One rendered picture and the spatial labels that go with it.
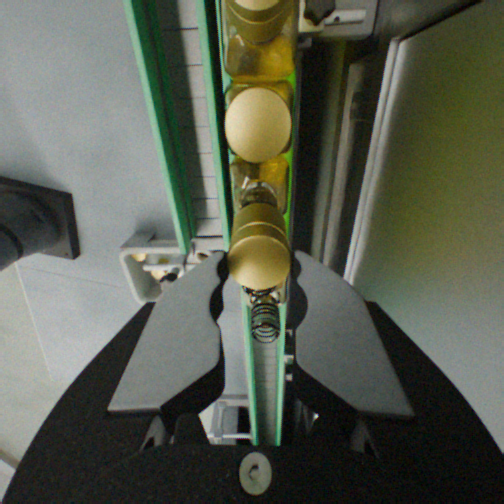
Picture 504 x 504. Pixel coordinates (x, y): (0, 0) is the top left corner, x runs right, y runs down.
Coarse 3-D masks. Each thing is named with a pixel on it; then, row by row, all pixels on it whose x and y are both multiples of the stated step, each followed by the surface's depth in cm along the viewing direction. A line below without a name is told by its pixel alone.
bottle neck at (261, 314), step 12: (252, 300) 26; (264, 300) 24; (276, 300) 25; (252, 312) 24; (264, 312) 23; (276, 312) 23; (252, 324) 23; (264, 324) 22; (276, 324) 22; (252, 336) 23; (264, 336) 23; (276, 336) 22
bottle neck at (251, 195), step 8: (256, 184) 19; (264, 184) 20; (248, 192) 18; (256, 192) 17; (264, 192) 17; (272, 192) 19; (248, 200) 16; (256, 200) 16; (264, 200) 16; (272, 200) 17; (240, 208) 17
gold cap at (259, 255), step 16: (256, 208) 14; (272, 208) 14; (240, 224) 13; (256, 224) 12; (272, 224) 12; (240, 240) 11; (256, 240) 11; (272, 240) 11; (240, 256) 12; (256, 256) 12; (272, 256) 12; (288, 256) 12; (240, 272) 12; (256, 272) 12; (272, 272) 12; (288, 272) 12; (256, 288) 13
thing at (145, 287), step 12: (132, 252) 54; (144, 252) 54; (156, 252) 54; (168, 252) 54; (204, 252) 53; (132, 264) 58; (144, 264) 63; (132, 276) 58; (144, 276) 63; (132, 288) 59; (144, 288) 64; (156, 288) 66; (144, 300) 62
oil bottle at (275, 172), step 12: (240, 168) 20; (252, 168) 20; (264, 168) 20; (276, 168) 20; (288, 168) 21; (240, 180) 20; (252, 180) 20; (264, 180) 20; (276, 180) 20; (288, 180) 21; (240, 192) 21; (276, 192) 20; (288, 192) 22; (240, 204) 21
